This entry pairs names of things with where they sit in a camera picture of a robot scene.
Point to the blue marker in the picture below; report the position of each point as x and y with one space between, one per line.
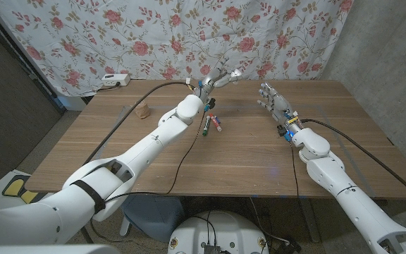
218 119

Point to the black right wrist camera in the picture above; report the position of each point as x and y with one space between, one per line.
281 130

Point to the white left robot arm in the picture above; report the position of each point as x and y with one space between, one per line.
136 151

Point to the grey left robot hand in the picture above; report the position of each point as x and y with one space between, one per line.
211 82

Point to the floral backdrop cloth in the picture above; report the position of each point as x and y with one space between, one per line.
189 35

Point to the red Expo marker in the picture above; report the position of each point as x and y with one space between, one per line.
215 122

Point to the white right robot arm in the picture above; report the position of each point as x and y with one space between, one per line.
351 197

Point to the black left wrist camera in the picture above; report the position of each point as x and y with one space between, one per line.
210 103

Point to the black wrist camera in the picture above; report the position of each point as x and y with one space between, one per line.
210 103
281 130

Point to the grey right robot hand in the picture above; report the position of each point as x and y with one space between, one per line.
280 107

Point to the tan thread spool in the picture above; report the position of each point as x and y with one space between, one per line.
142 110

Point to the white yellow black floor mat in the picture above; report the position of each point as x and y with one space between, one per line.
14 187

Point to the black power adapter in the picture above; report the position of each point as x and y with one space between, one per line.
289 246

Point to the blue-grey bin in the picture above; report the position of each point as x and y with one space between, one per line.
157 218

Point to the black frame bar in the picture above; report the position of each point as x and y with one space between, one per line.
18 56

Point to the white power strip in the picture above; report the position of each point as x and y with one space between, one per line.
115 80

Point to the white table leg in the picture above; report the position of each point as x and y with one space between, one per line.
124 227

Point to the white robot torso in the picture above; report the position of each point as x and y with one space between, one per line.
224 233

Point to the green dry-erase marker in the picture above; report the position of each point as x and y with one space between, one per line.
206 126

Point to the grey table leg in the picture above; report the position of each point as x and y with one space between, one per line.
310 220

